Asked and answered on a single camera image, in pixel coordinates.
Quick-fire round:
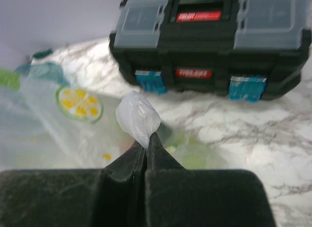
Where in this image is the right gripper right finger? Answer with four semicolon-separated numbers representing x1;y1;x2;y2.
145;133;276;227

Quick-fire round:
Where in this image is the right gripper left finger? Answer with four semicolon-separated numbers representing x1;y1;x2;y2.
0;143;146;227

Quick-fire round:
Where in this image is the translucent plastic bag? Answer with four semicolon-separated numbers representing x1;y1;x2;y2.
0;68;234;171

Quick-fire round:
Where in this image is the green fake apple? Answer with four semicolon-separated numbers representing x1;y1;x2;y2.
0;68;20;91

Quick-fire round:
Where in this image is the teal transparent plastic tray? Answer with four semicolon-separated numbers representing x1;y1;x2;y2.
15;62;70;85

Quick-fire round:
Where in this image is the black Delixi toolbox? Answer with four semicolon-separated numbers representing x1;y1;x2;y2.
109;0;312;102

